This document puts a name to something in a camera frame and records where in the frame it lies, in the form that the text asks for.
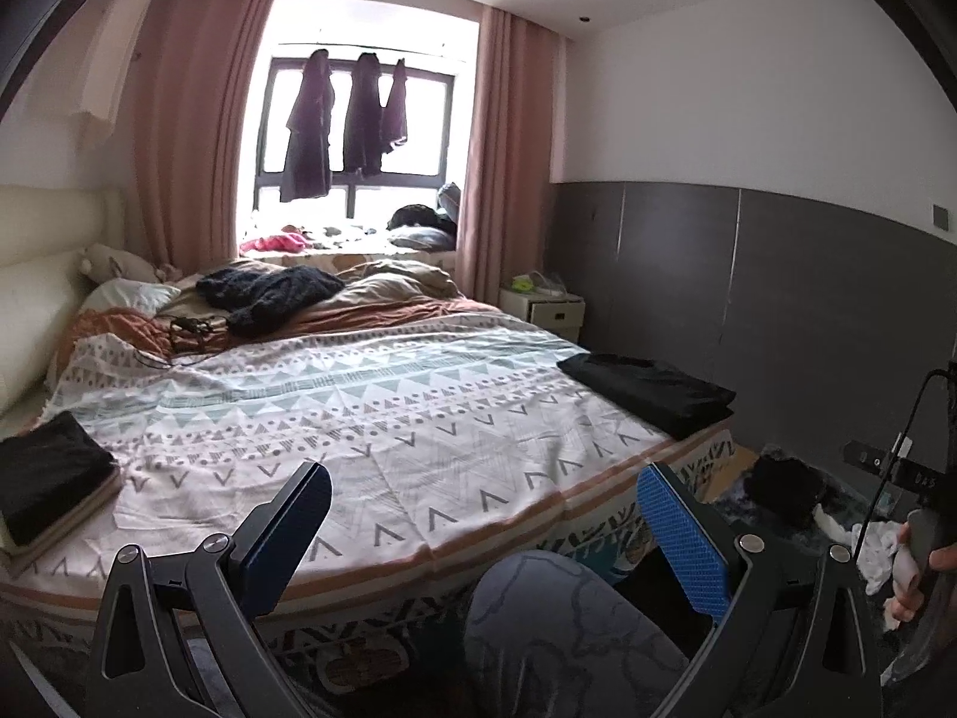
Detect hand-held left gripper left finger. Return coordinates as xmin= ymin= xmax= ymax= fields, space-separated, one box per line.
xmin=88 ymin=461 xmax=334 ymax=718

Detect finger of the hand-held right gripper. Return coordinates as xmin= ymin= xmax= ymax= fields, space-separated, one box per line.
xmin=842 ymin=442 xmax=895 ymax=472

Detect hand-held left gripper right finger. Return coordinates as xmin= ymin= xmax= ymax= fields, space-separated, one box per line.
xmin=635 ymin=461 xmax=887 ymax=718

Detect black shirt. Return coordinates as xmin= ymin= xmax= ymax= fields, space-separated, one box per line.
xmin=557 ymin=353 xmax=737 ymax=441

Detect person's right hand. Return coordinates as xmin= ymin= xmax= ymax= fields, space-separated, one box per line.
xmin=889 ymin=521 xmax=957 ymax=625

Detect white cloth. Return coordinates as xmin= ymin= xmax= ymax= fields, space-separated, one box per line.
xmin=815 ymin=501 xmax=909 ymax=633

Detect dark cloth pile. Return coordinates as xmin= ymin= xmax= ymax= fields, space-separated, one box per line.
xmin=748 ymin=455 xmax=827 ymax=528

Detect person's right leg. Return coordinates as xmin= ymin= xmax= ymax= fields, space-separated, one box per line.
xmin=464 ymin=549 xmax=693 ymax=718

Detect bed with patterned sheet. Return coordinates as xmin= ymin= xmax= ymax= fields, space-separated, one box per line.
xmin=0 ymin=258 xmax=741 ymax=682

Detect folded beige garment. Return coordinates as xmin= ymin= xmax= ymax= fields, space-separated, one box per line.
xmin=0 ymin=464 xmax=124 ymax=562

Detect folded black garment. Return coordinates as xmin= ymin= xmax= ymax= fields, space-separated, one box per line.
xmin=0 ymin=410 xmax=119 ymax=549

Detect dark knit sweater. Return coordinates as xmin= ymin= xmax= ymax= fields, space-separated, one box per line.
xmin=196 ymin=265 xmax=346 ymax=337

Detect white nightstand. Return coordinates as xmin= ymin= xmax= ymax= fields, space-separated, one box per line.
xmin=499 ymin=285 xmax=586 ymax=349

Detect brown and beige duvet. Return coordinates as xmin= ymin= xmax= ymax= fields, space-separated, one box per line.
xmin=56 ymin=258 xmax=502 ymax=360

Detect white pillow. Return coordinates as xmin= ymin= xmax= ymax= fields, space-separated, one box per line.
xmin=78 ymin=278 xmax=184 ymax=315

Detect pink cloth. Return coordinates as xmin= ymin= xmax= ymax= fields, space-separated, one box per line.
xmin=239 ymin=232 xmax=309 ymax=255

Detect beige plush toy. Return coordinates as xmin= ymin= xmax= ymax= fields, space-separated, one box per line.
xmin=78 ymin=243 xmax=184 ymax=285

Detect grey pillow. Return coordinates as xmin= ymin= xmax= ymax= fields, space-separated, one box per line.
xmin=389 ymin=226 xmax=459 ymax=251

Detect black bag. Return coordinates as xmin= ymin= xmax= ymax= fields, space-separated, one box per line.
xmin=387 ymin=203 xmax=442 ymax=229

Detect cream padded headboard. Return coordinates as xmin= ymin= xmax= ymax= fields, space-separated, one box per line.
xmin=0 ymin=185 xmax=128 ymax=420

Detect long dark hanging coat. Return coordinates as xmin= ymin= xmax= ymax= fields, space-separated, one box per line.
xmin=280 ymin=48 xmax=335 ymax=203

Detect pink curtain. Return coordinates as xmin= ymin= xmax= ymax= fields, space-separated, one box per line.
xmin=123 ymin=0 xmax=281 ymax=274
xmin=455 ymin=6 xmax=562 ymax=300

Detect dark hanging jacket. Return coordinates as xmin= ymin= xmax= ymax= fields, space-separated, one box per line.
xmin=342 ymin=52 xmax=386 ymax=177

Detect small dark hanging garment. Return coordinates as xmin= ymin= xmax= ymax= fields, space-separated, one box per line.
xmin=381 ymin=58 xmax=409 ymax=154

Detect black straps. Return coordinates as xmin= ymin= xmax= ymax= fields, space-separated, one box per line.
xmin=130 ymin=316 xmax=229 ymax=367

